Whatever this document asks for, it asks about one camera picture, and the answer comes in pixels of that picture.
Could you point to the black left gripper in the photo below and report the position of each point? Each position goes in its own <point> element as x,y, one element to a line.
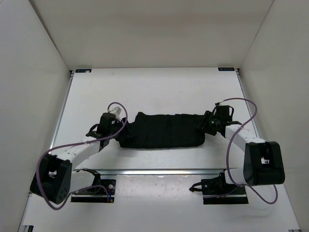
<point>119,122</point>

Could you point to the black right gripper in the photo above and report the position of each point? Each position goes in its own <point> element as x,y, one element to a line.
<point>208,116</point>

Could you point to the black pleated skirt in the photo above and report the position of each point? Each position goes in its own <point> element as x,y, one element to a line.
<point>162,131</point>

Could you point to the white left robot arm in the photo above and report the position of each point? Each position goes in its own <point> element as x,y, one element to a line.
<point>56,179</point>

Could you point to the right blue corner label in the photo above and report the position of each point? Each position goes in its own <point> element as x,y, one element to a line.
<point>226,69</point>

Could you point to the blue corner label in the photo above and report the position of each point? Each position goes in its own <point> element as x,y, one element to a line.
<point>226,69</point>
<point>83,70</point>

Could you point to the left blue corner label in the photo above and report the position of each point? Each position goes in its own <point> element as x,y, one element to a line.
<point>83,70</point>

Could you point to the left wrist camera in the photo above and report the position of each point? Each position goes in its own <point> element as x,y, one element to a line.
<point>116,111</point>

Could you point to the aluminium front rail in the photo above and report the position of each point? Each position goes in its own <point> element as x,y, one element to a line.
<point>159,171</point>

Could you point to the aluminium rail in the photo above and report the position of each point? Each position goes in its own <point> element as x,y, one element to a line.
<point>159,171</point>
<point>251,126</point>
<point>60,106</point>

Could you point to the aluminium right side rail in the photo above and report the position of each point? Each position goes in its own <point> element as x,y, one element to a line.
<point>251,126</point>

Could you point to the aluminium left side rail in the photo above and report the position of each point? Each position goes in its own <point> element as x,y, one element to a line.
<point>60,106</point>

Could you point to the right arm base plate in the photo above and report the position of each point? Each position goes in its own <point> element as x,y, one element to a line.
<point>217,191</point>

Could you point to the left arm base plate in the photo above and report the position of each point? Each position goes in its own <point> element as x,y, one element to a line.
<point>97,194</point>

